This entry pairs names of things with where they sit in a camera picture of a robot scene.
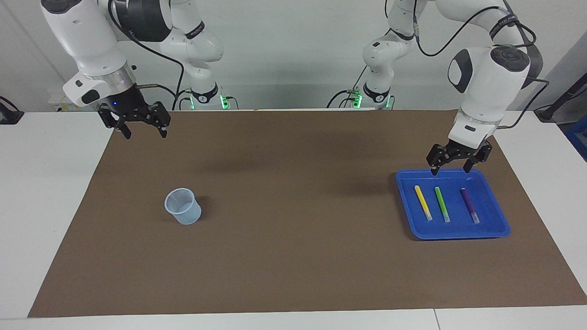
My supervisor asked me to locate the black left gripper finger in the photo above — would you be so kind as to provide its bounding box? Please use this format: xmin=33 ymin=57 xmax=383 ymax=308
xmin=426 ymin=144 xmax=454 ymax=176
xmin=463 ymin=146 xmax=493 ymax=174

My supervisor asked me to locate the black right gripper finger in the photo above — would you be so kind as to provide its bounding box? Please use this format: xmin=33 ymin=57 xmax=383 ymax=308
xmin=146 ymin=101 xmax=172 ymax=138
xmin=97 ymin=104 xmax=133 ymax=140

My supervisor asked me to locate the purple pen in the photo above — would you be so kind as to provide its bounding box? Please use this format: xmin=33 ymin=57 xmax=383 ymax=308
xmin=460 ymin=187 xmax=481 ymax=225

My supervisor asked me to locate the yellow pen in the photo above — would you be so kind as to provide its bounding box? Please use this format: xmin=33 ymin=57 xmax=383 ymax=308
xmin=414 ymin=185 xmax=433 ymax=221

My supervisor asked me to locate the green pen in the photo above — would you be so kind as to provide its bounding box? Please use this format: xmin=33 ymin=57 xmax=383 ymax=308
xmin=434 ymin=186 xmax=451 ymax=224

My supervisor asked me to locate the blue plastic tray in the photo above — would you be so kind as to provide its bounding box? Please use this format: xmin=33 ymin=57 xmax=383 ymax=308
xmin=395 ymin=168 xmax=511 ymax=240

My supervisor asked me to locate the white box with yellow labels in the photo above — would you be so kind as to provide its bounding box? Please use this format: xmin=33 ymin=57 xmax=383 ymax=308
xmin=47 ymin=92 xmax=74 ymax=112

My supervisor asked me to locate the clear plastic cup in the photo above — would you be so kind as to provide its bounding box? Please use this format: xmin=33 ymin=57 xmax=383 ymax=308
xmin=164 ymin=188 xmax=202 ymax=225

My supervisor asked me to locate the blue crate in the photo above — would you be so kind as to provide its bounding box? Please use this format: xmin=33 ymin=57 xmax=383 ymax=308
xmin=565 ymin=115 xmax=587 ymax=162

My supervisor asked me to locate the black stand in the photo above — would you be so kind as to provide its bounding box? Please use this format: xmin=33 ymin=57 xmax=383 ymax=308
xmin=533 ymin=72 xmax=587 ymax=122

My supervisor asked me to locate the brown table mat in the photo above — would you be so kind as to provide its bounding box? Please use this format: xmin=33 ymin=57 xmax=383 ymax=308
xmin=28 ymin=109 xmax=587 ymax=318

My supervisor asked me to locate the black base cable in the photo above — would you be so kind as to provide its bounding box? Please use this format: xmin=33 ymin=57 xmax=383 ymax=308
xmin=172 ymin=89 xmax=193 ymax=111
xmin=327 ymin=68 xmax=370 ymax=109

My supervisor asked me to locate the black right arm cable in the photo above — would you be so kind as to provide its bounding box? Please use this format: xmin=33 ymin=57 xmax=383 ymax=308
xmin=109 ymin=0 xmax=186 ymax=111

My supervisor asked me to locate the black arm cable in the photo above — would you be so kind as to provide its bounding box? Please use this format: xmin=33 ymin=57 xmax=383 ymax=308
xmin=109 ymin=0 xmax=186 ymax=111
xmin=410 ymin=0 xmax=551 ymax=130

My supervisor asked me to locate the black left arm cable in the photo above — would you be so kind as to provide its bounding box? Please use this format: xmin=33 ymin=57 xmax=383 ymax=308
xmin=410 ymin=0 xmax=551 ymax=130

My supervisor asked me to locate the black clamp mount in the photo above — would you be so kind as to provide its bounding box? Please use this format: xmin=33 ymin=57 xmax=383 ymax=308
xmin=0 ymin=95 xmax=24 ymax=125

